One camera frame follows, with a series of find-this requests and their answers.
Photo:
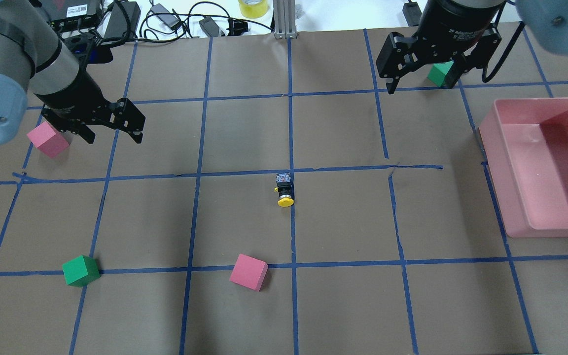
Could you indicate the yellow tape roll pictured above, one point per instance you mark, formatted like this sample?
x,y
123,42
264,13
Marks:
x,y
253,9

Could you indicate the green cube far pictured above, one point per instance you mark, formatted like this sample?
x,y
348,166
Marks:
x,y
80,271

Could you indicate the pink cube centre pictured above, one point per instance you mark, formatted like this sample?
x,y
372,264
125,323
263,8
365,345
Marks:
x,y
249,272

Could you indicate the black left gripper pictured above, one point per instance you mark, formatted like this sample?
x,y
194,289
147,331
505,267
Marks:
x,y
73,97

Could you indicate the pink plastic bin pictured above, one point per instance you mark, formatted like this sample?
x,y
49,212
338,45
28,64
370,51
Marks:
x,y
526,144

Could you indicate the pink cube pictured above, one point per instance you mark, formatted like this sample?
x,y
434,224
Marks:
x,y
249,272
48,140

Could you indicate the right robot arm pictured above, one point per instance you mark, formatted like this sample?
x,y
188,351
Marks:
x,y
548,20

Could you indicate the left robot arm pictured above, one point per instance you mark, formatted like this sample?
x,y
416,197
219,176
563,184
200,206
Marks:
x,y
34,59

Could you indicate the green cube near bin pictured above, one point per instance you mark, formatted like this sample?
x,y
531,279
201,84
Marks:
x,y
437,73

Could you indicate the aluminium frame post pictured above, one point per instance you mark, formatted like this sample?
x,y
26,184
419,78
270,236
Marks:
x,y
284,19

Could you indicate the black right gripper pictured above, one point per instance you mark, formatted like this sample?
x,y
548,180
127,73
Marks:
x,y
454,20

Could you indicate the pink cube far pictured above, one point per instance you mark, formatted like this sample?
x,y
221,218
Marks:
x,y
48,140

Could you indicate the black power adapter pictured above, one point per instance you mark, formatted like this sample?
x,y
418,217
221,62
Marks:
x,y
412,13

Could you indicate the yellow push button switch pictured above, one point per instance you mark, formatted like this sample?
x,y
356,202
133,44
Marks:
x,y
285,190

